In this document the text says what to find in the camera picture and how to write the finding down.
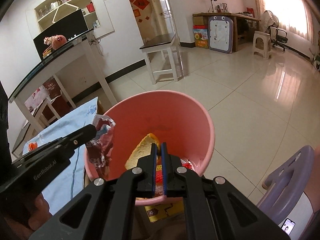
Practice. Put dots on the orange white wrapper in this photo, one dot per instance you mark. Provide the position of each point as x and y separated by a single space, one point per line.
32 146

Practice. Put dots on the glass top white table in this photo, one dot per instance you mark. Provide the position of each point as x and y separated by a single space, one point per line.
75 48

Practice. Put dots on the white plastic step stool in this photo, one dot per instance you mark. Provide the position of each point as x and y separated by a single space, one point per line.
262 44

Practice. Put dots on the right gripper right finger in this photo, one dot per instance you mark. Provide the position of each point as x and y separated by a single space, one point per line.
214 209

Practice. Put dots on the smartphone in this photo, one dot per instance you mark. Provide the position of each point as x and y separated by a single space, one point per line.
288 226

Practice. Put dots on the orange fruit peel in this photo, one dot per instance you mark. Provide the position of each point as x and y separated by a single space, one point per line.
142 149

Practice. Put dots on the purple plastic stool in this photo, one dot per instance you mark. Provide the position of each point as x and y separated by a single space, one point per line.
285 185

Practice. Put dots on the flower bouquet vase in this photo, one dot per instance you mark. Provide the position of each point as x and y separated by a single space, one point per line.
49 49

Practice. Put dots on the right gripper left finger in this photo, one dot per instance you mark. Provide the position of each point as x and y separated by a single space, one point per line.
104 209

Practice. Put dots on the black monitor screen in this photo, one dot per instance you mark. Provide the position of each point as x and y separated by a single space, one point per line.
71 25

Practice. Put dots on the colourful fruit carton box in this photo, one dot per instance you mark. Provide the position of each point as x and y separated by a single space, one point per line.
201 36

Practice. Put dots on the left hand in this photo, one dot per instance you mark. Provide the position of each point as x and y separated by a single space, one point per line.
21 221

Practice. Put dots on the pink plastic trash bucket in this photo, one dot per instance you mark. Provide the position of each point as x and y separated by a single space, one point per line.
175 119

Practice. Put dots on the black office chair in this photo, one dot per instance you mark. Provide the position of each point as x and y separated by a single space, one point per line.
270 25

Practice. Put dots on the right black top bench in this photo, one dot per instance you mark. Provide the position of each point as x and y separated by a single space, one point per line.
169 47

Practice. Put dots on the dark red box under table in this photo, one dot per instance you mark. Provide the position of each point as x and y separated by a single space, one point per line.
58 102

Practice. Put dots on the large orange pomelo fruit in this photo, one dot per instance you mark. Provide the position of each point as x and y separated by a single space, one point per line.
58 41

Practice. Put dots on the wooden desk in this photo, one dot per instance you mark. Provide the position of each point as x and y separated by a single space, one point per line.
202 19

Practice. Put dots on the red white wrapper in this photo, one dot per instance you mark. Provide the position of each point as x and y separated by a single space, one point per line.
99 149

